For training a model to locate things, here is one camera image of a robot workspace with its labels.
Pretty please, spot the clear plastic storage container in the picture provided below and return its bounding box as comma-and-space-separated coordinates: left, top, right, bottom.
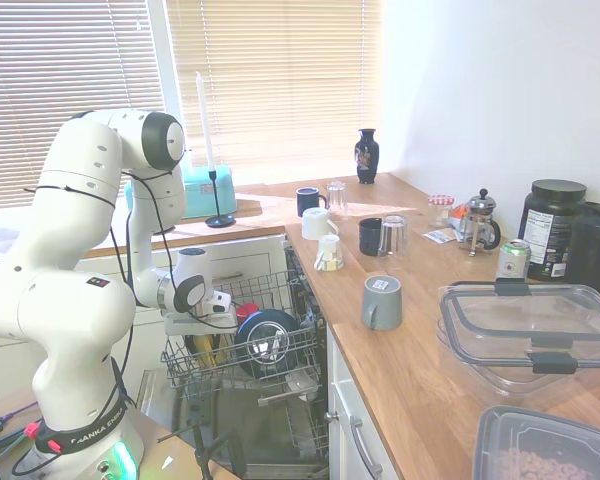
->
439, 280, 600, 354
435, 319, 600, 409

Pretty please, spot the teal metal bread box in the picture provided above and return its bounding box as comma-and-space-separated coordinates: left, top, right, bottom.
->
123, 164, 238, 221

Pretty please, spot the red ceramic mug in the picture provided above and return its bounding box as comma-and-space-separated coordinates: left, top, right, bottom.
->
235, 302, 261, 326

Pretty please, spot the steel glass french press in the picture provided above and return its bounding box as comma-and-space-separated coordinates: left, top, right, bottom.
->
457, 188, 503, 257

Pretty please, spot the black printed mug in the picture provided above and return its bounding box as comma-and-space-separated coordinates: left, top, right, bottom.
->
358, 217, 384, 256

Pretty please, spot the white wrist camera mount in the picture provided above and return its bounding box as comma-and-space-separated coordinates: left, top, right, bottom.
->
207, 293, 234, 316

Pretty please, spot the grey wire dishwasher rack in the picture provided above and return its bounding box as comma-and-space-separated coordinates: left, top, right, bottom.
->
160, 269, 326, 396

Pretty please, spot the grey ceramic mug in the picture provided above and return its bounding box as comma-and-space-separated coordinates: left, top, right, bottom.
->
362, 274, 403, 331

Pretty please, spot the small patterned white mug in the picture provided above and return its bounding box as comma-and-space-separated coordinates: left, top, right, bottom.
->
313, 233, 346, 274

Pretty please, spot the black shaker bottle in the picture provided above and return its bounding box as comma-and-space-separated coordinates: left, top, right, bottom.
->
563, 201, 600, 295

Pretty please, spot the purple cable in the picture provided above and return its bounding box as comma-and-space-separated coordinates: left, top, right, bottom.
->
0, 401, 45, 427

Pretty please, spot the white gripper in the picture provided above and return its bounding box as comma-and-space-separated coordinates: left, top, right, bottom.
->
162, 312, 240, 354

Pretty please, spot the silver drawer handle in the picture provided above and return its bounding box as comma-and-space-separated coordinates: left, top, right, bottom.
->
348, 414, 384, 479

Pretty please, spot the black protein powder tub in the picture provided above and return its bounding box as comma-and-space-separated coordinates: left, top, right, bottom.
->
518, 179, 589, 282

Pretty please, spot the small jar red checked lid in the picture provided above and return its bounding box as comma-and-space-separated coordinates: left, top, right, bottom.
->
427, 194, 455, 229

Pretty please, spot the black round pan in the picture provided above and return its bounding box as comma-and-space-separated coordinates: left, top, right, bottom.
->
233, 308, 301, 379

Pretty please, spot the built-in dishwasher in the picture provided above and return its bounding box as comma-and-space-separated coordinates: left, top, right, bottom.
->
139, 234, 332, 480

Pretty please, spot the plain white mug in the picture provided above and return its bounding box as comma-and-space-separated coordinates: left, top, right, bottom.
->
300, 207, 340, 241

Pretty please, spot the white paper sachet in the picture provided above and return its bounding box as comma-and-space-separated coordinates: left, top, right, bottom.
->
422, 228, 456, 245

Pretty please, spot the dark plastic food container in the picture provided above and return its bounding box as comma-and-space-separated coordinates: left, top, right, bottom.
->
472, 405, 600, 480

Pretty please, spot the clear glass tumbler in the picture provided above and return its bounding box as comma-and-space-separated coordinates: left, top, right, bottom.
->
326, 180, 350, 221
378, 214, 411, 264

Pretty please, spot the navy blue mug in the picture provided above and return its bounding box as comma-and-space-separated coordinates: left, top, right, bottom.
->
295, 187, 329, 218

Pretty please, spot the wooden window blind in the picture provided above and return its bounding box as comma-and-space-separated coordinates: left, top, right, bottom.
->
165, 0, 384, 184
0, 0, 166, 211

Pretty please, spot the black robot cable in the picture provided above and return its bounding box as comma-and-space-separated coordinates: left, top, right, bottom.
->
22, 167, 234, 416

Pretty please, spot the white green drink can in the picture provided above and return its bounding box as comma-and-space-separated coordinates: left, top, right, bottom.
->
496, 238, 532, 282

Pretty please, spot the black camera tripod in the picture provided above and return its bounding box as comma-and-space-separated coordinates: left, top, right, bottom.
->
157, 418, 249, 480

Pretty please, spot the dark blue painted vase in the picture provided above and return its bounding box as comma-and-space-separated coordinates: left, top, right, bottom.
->
354, 128, 381, 185

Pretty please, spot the black candle holder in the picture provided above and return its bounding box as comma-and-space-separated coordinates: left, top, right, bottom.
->
204, 169, 235, 229

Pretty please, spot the tall white candle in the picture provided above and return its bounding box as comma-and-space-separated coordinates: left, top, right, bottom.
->
194, 71, 216, 174

